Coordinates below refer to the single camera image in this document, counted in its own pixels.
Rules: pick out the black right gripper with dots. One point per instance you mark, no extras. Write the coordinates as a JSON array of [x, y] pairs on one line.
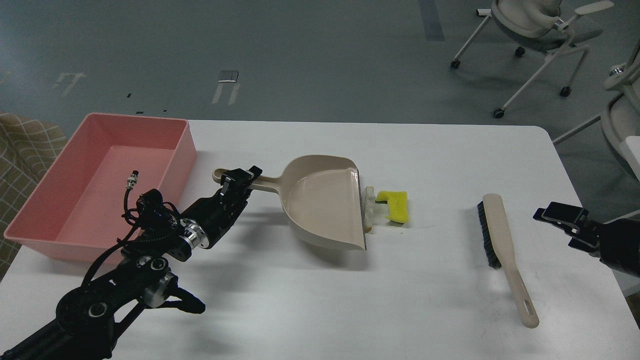
[[585, 233]]

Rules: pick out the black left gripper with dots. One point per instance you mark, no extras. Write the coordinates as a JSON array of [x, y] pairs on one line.
[[215, 215]]

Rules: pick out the beige plastic dustpan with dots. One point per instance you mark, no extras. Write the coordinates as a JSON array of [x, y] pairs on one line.
[[321, 196]]

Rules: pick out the beige hand brush black bristles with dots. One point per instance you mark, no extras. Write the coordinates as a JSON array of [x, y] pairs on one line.
[[498, 245]]

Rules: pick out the white bread crust piece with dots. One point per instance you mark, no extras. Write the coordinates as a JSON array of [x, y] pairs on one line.
[[369, 208]]

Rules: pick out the yellow green sponge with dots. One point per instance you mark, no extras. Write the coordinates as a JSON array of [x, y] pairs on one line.
[[397, 203]]

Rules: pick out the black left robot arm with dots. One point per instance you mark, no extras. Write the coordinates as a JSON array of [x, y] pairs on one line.
[[134, 275]]

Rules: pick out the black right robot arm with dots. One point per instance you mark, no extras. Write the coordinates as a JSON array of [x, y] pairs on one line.
[[616, 244]]

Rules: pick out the pink plastic bin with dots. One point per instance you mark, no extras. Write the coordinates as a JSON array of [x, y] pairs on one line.
[[75, 212]]

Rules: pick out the grey floor plate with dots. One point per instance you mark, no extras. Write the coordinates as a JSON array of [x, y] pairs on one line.
[[228, 76]]

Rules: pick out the white office chair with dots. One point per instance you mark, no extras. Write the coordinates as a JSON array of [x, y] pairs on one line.
[[619, 120], [544, 27]]

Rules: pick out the beige checkered cloth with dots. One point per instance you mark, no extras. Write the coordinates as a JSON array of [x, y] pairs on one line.
[[28, 148]]

